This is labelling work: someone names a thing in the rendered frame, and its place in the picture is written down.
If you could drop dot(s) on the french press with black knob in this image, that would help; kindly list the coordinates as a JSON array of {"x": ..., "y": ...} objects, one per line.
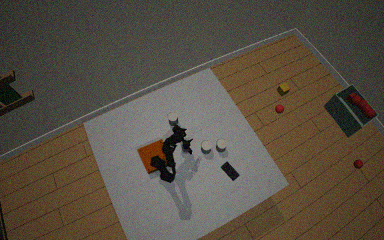
[{"x": 185, "y": 151}]

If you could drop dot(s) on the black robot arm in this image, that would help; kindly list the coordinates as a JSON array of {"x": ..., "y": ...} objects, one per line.
[{"x": 159, "y": 163}]

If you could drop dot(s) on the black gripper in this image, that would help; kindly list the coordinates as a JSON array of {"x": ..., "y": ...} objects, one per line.
[{"x": 186, "y": 144}]

